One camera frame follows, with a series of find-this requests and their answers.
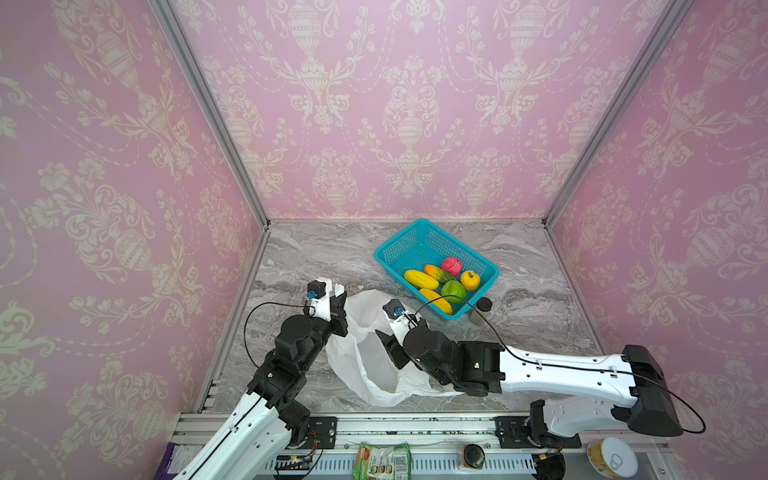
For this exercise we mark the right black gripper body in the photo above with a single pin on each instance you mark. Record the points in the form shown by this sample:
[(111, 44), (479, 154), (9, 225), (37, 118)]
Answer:
[(391, 348)]

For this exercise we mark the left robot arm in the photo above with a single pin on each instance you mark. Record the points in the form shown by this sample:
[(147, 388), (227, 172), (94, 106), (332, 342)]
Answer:
[(267, 418)]

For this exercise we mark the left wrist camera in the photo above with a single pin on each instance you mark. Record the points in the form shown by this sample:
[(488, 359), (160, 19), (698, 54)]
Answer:
[(319, 292)]

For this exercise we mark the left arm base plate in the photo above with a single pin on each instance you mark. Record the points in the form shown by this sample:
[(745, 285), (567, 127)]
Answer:
[(314, 432)]

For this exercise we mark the black-lidded jar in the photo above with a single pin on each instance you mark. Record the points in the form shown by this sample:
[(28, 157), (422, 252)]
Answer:
[(473, 457)]

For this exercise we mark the green fruit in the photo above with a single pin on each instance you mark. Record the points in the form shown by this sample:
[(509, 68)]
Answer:
[(454, 292)]

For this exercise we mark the aluminium front rail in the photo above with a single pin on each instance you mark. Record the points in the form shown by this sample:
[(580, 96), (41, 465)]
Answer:
[(436, 441)]

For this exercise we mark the pink dragon fruit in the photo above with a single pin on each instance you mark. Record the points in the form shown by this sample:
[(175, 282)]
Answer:
[(452, 265)]

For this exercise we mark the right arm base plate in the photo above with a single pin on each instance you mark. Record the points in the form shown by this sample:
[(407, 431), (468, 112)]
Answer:
[(519, 432)]

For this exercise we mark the purple snack packet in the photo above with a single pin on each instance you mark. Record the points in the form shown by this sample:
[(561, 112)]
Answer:
[(163, 469)]

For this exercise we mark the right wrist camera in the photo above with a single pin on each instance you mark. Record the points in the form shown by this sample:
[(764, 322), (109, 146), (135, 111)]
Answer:
[(400, 320)]

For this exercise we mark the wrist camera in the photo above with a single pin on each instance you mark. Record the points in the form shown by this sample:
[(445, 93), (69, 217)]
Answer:
[(400, 320), (319, 292)]

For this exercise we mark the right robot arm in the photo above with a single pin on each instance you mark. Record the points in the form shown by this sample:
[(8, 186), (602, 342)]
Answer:
[(628, 387)]

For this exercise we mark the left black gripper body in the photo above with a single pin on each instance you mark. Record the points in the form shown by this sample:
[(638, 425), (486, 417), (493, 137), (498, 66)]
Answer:
[(321, 332)]

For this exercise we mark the small black-capped bottle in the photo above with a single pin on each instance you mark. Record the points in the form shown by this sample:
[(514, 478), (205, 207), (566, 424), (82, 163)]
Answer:
[(480, 311)]

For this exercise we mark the orange green mango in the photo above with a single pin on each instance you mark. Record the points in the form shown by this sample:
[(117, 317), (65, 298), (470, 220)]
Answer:
[(438, 274)]

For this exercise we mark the yellow fruit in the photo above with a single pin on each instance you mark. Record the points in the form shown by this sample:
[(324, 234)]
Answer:
[(470, 280)]

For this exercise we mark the white-lidded can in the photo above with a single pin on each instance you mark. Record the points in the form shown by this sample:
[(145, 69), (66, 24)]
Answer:
[(612, 458)]

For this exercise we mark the teal plastic basket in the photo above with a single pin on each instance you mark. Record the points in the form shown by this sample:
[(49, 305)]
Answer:
[(421, 243)]

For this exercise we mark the yellow banana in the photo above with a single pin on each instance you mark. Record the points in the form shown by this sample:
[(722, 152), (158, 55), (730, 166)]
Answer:
[(421, 280), (437, 301)]

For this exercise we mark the white plastic bag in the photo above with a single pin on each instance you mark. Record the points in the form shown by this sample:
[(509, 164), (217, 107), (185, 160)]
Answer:
[(360, 360)]

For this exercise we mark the green snack packet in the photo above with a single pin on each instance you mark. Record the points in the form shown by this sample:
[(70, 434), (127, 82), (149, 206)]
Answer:
[(383, 462)]

